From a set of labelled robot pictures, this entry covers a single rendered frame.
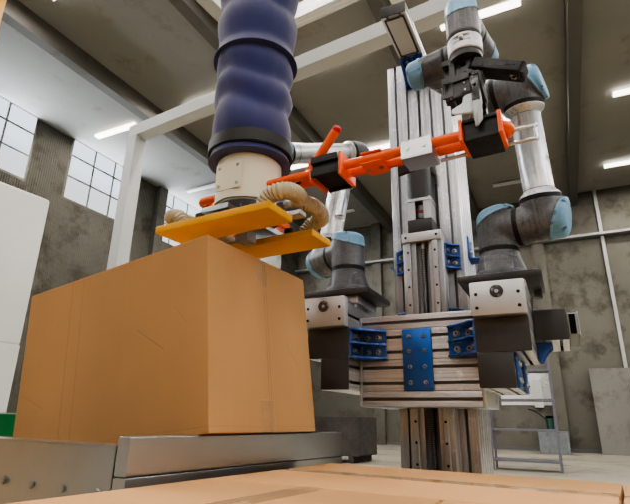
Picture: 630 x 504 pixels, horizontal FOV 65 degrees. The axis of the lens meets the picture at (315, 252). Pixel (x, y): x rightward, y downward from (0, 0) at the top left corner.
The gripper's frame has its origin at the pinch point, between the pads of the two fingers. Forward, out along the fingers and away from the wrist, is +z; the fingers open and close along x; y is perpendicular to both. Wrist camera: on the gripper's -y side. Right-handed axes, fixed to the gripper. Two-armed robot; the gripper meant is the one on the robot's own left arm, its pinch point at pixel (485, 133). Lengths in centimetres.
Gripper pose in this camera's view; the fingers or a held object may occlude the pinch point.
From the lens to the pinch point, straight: 110.4
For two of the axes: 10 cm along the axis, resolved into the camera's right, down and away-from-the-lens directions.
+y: -8.8, 1.5, 4.6
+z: -0.1, 9.4, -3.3
